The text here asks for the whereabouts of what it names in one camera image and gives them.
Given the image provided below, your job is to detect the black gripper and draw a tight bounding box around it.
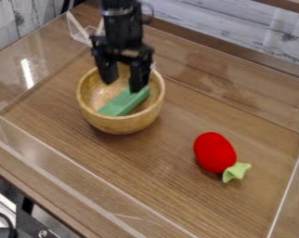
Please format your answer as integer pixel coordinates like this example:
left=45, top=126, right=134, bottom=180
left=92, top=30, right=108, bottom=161
left=89, top=10, right=153, bottom=93

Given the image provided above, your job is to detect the green rectangular block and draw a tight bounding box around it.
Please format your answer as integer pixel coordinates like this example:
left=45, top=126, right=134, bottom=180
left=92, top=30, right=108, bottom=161
left=97, top=86, right=149, bottom=116

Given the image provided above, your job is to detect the light wooden bowl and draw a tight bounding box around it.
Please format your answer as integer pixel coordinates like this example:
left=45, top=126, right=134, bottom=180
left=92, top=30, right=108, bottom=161
left=77, top=63, right=165, bottom=135

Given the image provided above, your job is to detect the clear acrylic corner bracket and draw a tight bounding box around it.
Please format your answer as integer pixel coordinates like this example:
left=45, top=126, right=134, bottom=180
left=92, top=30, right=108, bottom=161
left=65, top=12, right=105, bottom=47

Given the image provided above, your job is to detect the black cable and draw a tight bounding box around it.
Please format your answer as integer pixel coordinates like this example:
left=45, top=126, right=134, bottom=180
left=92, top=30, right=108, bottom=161
left=0, top=211, right=17, bottom=238

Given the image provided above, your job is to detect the black table leg bracket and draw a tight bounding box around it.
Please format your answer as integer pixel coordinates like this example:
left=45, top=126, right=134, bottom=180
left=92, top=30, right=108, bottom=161
left=14, top=196, right=69, bottom=238

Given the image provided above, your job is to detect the clear acrylic tray wall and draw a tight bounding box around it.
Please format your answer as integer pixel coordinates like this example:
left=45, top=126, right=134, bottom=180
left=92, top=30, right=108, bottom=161
left=0, top=114, right=198, bottom=238

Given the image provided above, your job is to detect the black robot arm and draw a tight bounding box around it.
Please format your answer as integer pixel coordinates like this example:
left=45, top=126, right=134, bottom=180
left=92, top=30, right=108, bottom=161
left=89, top=0, right=154, bottom=93

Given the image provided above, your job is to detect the red plush strawberry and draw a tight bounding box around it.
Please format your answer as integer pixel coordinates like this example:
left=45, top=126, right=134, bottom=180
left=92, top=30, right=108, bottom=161
left=193, top=132, right=252, bottom=183

